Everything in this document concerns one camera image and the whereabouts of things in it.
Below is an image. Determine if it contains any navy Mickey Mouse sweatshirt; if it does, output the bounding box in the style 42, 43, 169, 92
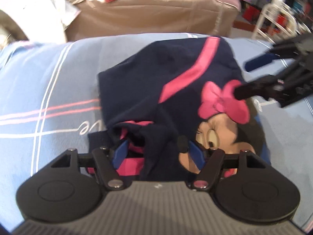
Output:
88, 36, 270, 181

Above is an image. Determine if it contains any white metal rack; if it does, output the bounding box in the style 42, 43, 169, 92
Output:
251, 0, 301, 43

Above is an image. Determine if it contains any light blue striped bed sheet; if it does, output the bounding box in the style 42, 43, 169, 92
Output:
1, 33, 312, 231

